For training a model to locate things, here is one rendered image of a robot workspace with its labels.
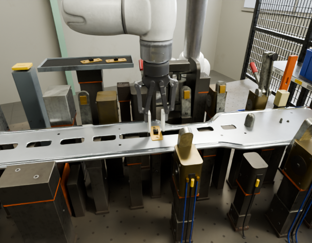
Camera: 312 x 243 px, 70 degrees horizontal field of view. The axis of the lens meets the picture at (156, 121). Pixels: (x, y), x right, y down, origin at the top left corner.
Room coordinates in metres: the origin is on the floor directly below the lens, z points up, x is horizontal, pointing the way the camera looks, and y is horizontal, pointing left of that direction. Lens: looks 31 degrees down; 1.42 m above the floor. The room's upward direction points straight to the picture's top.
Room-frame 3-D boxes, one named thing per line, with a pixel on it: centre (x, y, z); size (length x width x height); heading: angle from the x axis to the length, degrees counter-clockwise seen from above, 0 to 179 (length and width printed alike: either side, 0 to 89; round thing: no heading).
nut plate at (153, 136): (0.63, 0.00, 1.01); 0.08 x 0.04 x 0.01; 9
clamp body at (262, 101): (0.88, -0.43, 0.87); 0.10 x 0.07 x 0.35; 9
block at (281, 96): (0.84, -0.52, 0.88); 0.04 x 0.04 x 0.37; 9
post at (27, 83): (0.89, 0.54, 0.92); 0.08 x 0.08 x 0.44; 9
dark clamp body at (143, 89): (0.84, 0.07, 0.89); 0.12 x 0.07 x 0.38; 9
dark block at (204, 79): (0.88, -0.19, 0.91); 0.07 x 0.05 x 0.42; 9
